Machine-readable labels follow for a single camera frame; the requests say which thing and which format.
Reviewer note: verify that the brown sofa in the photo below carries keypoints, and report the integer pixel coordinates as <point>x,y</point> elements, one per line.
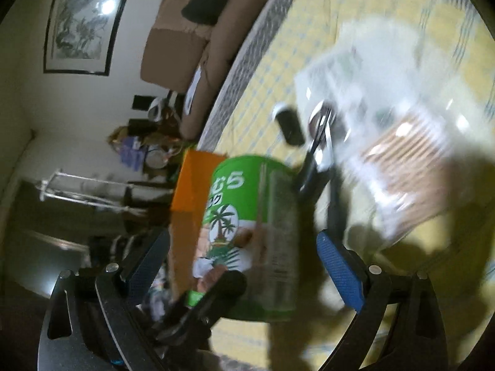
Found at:
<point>170,50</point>

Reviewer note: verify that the white metal rack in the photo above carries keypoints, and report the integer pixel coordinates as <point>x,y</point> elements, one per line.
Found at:
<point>77,179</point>

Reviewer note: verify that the yellow checked tablecloth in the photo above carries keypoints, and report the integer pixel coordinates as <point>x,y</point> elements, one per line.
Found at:
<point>270,65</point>

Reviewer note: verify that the orange cardboard box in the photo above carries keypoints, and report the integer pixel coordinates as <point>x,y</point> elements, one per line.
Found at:
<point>193,185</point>

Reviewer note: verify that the green snack can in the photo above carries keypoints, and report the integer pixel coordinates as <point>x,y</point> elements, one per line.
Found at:
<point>239,201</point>

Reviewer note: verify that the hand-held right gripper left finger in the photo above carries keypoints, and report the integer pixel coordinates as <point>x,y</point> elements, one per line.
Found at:
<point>143,264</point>

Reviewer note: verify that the grey pebble patterned mat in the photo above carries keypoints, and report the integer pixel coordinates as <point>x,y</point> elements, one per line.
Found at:
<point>239,69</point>

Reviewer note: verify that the white plastic pouch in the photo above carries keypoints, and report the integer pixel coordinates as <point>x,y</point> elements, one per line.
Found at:
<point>328,81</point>

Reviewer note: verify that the black cylinder with white cap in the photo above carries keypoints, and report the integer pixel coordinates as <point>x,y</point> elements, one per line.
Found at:
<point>290,125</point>

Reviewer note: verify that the purple bag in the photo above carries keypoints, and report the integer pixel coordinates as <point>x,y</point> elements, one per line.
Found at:
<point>130,152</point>

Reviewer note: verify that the white paper sheet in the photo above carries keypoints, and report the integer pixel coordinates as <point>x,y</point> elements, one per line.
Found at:
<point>193,89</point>

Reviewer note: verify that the black cushion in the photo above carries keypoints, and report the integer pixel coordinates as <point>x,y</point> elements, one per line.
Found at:
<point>207,2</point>

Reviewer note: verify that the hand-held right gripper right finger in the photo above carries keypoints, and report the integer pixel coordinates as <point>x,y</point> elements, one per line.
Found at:
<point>340,274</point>

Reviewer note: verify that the clear bag of brown sticks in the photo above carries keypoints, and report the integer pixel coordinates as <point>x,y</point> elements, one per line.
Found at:
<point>410,162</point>

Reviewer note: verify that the round white tin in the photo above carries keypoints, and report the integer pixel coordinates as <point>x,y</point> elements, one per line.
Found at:
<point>156,157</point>

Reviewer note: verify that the framed ink painting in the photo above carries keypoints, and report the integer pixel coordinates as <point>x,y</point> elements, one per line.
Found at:
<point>81,19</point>

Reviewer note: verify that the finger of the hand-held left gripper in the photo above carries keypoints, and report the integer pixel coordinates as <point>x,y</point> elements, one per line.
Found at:
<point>216,293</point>

